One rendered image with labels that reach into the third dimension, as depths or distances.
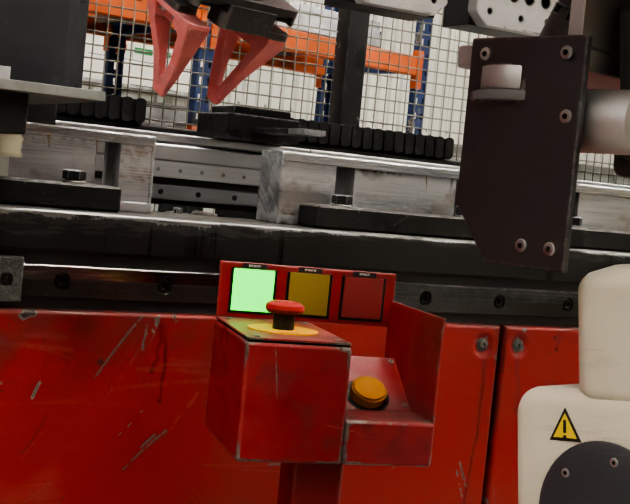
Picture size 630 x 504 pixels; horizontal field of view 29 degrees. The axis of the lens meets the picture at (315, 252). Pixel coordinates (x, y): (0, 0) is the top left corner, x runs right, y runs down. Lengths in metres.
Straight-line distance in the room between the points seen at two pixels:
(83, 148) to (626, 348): 0.83
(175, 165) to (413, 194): 0.36
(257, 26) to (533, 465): 0.39
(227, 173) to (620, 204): 0.61
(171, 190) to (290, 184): 0.26
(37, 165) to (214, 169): 0.43
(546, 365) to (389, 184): 0.33
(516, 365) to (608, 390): 0.85
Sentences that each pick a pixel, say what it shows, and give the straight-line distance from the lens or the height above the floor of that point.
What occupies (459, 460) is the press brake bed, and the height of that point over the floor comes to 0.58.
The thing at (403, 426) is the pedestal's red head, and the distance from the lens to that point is 1.22.
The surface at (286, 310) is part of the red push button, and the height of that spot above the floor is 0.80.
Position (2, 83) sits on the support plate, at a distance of 1.20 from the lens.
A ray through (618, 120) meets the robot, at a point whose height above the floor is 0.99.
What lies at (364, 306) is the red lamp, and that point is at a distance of 1.35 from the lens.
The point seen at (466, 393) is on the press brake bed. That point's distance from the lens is 1.64.
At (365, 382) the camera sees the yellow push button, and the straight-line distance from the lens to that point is 1.28.
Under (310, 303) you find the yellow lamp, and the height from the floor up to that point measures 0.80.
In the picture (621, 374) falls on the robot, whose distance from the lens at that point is 0.84.
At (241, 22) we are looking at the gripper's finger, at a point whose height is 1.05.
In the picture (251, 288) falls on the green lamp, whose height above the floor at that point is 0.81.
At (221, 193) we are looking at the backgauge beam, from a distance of 1.84.
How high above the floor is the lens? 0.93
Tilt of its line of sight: 3 degrees down
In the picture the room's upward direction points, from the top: 6 degrees clockwise
